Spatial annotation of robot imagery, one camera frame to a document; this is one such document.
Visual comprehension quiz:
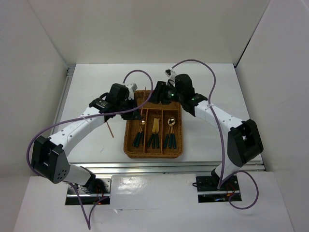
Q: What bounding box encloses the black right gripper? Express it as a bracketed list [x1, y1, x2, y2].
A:
[145, 81, 184, 105]

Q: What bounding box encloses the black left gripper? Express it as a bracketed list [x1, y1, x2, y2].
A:
[116, 97, 142, 120]

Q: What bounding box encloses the copper chopstick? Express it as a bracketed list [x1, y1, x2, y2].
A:
[106, 122, 114, 138]
[140, 87, 147, 116]

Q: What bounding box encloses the gold spoon green handle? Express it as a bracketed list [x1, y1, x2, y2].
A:
[163, 117, 175, 148]

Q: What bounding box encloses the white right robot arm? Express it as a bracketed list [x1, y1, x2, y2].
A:
[150, 74, 264, 189]

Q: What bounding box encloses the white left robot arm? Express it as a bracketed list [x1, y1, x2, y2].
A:
[31, 84, 141, 193]

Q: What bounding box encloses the wicker cutlery tray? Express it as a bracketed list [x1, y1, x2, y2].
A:
[124, 102, 183, 159]

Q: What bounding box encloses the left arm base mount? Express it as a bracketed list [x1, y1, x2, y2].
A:
[65, 176, 112, 205]

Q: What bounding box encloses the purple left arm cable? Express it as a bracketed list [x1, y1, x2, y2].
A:
[27, 70, 154, 230]

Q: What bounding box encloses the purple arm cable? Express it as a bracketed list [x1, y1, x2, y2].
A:
[27, 70, 154, 230]
[170, 58, 260, 209]

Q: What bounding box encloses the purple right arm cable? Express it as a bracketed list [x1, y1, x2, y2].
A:
[170, 58, 260, 209]

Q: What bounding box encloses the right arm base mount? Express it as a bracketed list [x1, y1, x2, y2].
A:
[192, 176, 242, 203]

